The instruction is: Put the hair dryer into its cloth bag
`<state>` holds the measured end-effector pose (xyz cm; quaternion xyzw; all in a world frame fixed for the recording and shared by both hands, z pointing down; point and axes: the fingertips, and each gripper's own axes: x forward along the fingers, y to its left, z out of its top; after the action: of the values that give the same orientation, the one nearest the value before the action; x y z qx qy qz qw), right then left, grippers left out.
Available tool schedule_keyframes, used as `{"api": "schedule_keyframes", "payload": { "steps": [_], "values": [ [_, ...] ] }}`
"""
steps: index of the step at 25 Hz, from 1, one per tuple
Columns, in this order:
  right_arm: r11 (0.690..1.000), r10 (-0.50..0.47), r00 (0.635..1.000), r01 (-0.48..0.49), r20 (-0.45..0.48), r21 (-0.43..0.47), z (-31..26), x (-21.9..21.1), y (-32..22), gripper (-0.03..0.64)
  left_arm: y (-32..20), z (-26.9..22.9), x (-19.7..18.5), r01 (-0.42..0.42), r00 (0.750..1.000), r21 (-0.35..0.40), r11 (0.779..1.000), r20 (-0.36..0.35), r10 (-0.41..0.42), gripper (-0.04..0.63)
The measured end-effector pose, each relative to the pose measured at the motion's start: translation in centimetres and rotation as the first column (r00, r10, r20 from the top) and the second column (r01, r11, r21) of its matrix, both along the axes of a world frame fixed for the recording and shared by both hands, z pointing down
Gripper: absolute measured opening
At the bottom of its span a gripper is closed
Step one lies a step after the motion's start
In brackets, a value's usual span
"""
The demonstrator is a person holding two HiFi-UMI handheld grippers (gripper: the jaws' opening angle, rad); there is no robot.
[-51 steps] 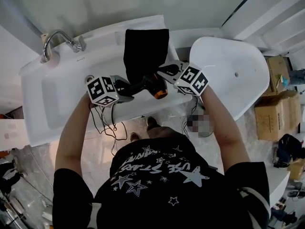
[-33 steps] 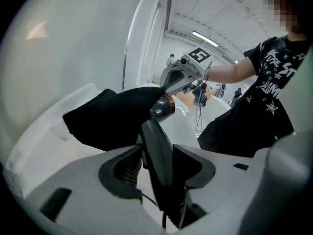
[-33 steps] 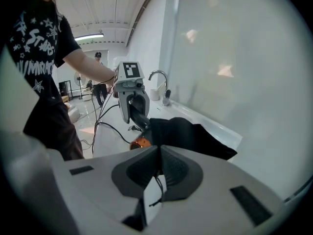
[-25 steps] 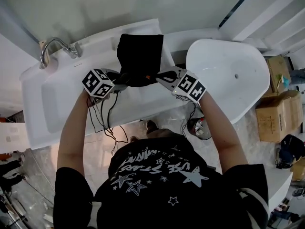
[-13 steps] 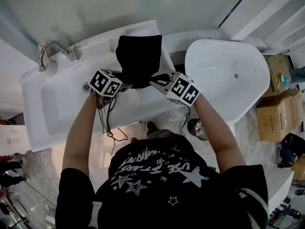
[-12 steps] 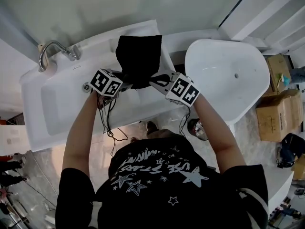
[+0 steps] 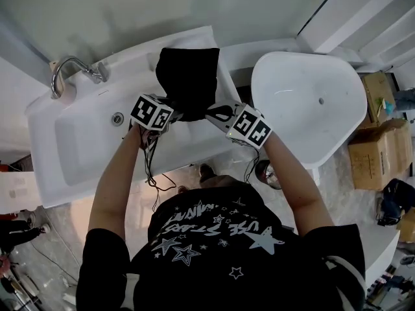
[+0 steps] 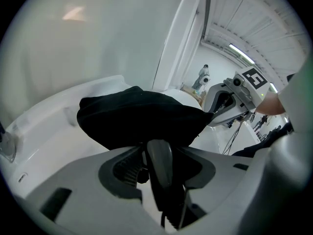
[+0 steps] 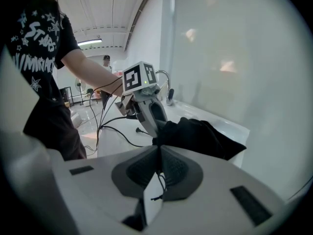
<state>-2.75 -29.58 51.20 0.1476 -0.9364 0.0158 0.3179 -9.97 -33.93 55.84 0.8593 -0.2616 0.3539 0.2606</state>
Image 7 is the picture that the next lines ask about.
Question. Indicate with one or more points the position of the white ceramic washbasin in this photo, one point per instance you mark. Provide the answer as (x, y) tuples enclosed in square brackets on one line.
[(90, 141)]

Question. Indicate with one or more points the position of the chrome faucet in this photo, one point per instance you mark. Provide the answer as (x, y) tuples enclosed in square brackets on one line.
[(69, 63)]

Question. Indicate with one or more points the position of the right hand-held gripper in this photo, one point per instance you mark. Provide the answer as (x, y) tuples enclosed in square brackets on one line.
[(249, 128)]

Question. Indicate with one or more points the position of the cardboard box with small items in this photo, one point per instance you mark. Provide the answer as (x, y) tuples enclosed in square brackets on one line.
[(377, 89)]

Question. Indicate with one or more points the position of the person's right forearm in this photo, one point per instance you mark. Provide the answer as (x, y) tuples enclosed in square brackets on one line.
[(291, 186)]

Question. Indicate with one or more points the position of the person's black star-print T-shirt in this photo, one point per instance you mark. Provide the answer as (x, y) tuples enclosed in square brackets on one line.
[(227, 264)]

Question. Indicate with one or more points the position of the large taped cardboard box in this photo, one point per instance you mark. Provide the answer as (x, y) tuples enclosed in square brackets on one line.
[(379, 154)]

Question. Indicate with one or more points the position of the dark blue backpack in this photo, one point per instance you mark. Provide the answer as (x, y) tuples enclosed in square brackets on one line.
[(394, 199)]

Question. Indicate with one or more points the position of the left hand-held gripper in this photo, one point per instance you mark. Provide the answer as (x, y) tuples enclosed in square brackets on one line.
[(150, 112)]

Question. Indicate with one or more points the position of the white bathtub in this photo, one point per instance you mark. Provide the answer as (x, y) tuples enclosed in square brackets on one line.
[(308, 109)]

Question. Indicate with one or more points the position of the person's grey trousers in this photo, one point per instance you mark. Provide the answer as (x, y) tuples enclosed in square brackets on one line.
[(223, 181)]

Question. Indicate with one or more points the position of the person's left forearm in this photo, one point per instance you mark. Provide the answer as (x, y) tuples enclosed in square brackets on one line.
[(116, 180)]

